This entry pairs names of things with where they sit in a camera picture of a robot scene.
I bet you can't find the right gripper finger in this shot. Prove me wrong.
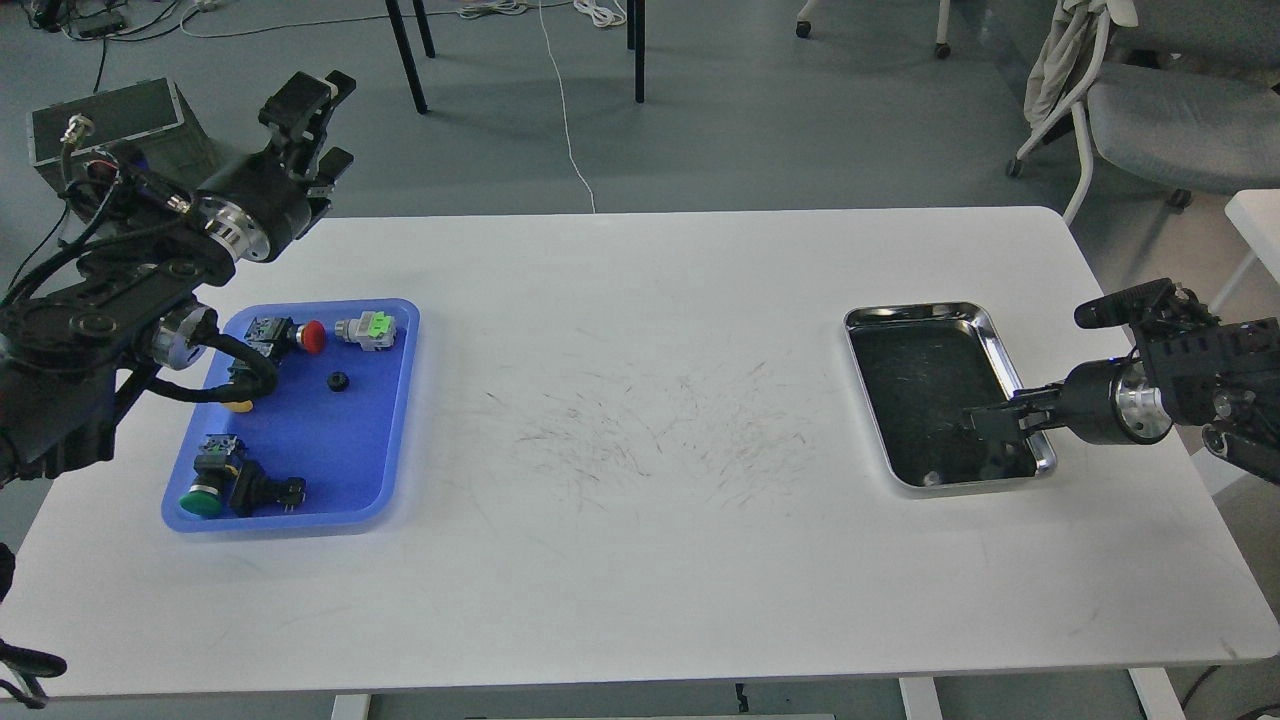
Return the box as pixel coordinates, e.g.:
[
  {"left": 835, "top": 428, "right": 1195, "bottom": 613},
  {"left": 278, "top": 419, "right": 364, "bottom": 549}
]
[{"left": 963, "top": 386, "right": 1061, "bottom": 443}]

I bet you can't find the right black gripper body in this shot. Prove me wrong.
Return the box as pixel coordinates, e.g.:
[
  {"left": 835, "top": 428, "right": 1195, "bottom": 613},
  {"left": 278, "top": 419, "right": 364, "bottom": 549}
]
[{"left": 1059, "top": 278, "right": 1279, "bottom": 448}]

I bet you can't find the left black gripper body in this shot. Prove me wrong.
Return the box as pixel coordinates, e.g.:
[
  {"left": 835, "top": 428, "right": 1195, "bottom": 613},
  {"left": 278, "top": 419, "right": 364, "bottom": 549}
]
[{"left": 195, "top": 146, "right": 332, "bottom": 263}]

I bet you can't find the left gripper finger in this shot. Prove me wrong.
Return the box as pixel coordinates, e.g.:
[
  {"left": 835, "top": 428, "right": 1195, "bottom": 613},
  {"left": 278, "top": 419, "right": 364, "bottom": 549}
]
[
  {"left": 305, "top": 147, "right": 355, "bottom": 211},
  {"left": 259, "top": 70, "right": 357, "bottom": 176}
]

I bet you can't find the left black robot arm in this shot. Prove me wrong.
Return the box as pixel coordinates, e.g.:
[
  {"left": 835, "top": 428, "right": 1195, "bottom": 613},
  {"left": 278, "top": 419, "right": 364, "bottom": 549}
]
[{"left": 1, "top": 70, "right": 356, "bottom": 482}]

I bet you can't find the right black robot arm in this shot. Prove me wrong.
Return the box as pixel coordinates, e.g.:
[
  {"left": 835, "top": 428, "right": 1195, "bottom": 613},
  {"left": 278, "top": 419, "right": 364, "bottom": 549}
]
[{"left": 963, "top": 278, "right": 1279, "bottom": 482}]

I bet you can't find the silver metal tray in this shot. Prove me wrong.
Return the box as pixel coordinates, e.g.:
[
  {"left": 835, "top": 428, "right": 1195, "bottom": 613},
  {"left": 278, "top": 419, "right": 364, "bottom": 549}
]
[{"left": 844, "top": 301, "right": 1059, "bottom": 495}]

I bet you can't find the black table leg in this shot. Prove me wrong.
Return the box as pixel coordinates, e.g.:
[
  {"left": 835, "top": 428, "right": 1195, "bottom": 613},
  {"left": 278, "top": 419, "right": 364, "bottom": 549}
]
[
  {"left": 384, "top": 0, "right": 436, "bottom": 117},
  {"left": 625, "top": 0, "right": 646, "bottom": 104}
]

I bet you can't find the grey plastic crate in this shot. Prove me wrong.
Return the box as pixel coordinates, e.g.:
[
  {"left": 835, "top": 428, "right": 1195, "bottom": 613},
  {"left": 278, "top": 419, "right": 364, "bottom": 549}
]
[{"left": 26, "top": 78, "right": 221, "bottom": 227}]

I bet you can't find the grey office chair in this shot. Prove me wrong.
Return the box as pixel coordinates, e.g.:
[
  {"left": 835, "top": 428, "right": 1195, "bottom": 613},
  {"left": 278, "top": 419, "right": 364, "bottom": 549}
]
[{"left": 1006, "top": 1, "right": 1277, "bottom": 222}]

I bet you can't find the blue plastic tray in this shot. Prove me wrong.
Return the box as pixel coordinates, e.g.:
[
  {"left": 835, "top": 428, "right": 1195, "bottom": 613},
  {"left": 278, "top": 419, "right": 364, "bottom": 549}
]
[{"left": 160, "top": 299, "right": 420, "bottom": 534}]

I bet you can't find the black table leg right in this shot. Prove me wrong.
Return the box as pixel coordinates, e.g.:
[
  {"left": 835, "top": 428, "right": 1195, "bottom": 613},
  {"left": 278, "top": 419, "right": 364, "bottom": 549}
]
[{"left": 625, "top": 0, "right": 646, "bottom": 104}]

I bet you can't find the red push button switch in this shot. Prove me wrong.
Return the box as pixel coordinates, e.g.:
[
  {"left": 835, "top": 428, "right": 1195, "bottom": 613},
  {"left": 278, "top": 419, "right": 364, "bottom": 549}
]
[{"left": 243, "top": 316, "right": 326, "bottom": 359}]

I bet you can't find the yellow push button switch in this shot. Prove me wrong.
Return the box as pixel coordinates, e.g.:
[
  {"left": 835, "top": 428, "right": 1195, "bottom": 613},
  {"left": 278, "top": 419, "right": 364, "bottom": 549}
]
[{"left": 221, "top": 340, "right": 280, "bottom": 413}]

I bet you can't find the grey green switch part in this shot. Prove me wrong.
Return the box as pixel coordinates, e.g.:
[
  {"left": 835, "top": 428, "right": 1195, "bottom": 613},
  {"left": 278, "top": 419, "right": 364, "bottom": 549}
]
[{"left": 333, "top": 310, "right": 397, "bottom": 352}]

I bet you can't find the white floor cable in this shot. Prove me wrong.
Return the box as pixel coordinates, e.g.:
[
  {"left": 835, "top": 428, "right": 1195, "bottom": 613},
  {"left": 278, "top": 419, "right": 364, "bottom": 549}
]
[{"left": 538, "top": 0, "right": 596, "bottom": 214}]

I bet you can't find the black switch part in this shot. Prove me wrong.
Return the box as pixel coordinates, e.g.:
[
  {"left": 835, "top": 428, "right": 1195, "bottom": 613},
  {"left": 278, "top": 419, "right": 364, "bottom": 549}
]
[{"left": 228, "top": 460, "right": 307, "bottom": 518}]

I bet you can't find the green push button switch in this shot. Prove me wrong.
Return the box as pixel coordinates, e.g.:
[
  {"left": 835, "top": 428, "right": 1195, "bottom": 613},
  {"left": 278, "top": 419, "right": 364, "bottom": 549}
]
[{"left": 178, "top": 434, "right": 246, "bottom": 519}]

